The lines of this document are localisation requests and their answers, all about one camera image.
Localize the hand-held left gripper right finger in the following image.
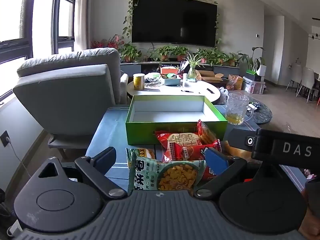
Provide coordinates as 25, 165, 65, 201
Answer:
195, 147, 282, 198

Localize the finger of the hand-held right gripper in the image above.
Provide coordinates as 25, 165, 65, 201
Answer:
229, 129, 320, 167

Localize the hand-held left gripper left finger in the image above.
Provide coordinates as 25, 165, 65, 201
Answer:
32, 147, 127, 200

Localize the red cracker snack packet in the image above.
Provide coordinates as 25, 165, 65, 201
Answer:
197, 119, 218, 145

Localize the green cardboard box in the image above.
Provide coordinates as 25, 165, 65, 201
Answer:
125, 95, 228, 145

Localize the green corn snack packet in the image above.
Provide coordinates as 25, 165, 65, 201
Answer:
126, 148, 156, 168
127, 152, 207, 197

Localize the dark marble round table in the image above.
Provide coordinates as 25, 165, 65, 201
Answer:
246, 100, 273, 126

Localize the glass pitcher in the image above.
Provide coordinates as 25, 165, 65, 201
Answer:
226, 92, 254, 125

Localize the clear storage bin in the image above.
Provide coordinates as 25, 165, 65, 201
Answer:
243, 76, 266, 95

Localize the clear plastic bag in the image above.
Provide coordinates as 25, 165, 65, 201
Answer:
217, 87, 229, 104

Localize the white dining chair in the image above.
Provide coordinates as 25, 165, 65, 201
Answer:
286, 64, 303, 92
297, 67, 315, 103

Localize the grey armchair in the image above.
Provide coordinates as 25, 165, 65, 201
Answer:
12, 47, 129, 159

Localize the orange bag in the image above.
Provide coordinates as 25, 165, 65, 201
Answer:
227, 74, 243, 90

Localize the yellow can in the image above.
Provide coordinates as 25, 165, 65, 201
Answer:
133, 73, 145, 91

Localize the open brown cardboard box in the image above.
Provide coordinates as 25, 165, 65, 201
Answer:
195, 70, 224, 84

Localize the white round table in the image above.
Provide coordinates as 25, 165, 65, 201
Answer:
127, 79, 222, 105

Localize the large leaf plant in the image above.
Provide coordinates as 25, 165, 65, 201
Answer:
237, 47, 265, 72

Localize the spider plant in glass vase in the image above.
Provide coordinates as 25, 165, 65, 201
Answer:
184, 52, 203, 80

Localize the blue basket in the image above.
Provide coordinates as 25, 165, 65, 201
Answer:
161, 76, 182, 86

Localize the potted green plant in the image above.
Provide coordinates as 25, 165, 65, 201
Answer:
226, 52, 239, 67
119, 43, 142, 63
154, 45, 173, 61
172, 45, 189, 62
197, 48, 227, 65

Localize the orange box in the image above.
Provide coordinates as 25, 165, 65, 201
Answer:
160, 66, 179, 75

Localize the red flower decoration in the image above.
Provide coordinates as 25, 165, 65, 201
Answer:
91, 34, 124, 50

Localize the white curtain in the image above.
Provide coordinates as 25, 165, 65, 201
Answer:
74, 0, 94, 52

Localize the black framed window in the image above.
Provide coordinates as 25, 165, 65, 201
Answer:
0, 0, 75, 98

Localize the black television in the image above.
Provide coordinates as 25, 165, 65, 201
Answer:
132, 0, 218, 48

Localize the white cable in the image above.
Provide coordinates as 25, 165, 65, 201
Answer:
6, 138, 29, 180

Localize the wall socket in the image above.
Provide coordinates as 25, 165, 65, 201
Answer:
0, 131, 12, 148

